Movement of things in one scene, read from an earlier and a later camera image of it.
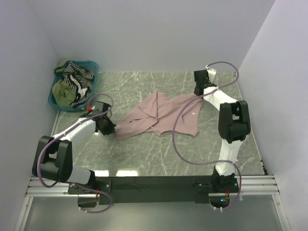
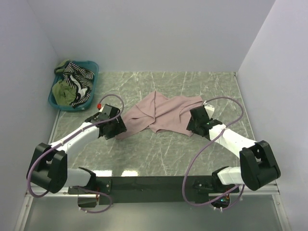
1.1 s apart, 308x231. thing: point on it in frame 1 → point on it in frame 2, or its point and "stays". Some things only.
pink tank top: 157,113 stays
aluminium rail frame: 35,189 stays
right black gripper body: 195,91 → 192,126
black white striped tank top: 82,79 stays
